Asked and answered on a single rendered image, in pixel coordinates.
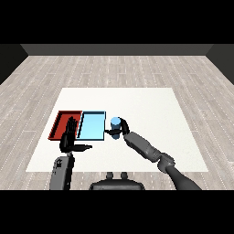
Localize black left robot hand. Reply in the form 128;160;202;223
58;116;93;154

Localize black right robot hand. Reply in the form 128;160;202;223
104;117;132;139

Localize blue can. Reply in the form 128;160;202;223
110;116;122;140

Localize red open box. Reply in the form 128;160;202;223
48;110;83;142

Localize light blue open box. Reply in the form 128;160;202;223
75;111;107;142

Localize dark grey robot body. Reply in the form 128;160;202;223
89;172;145;191

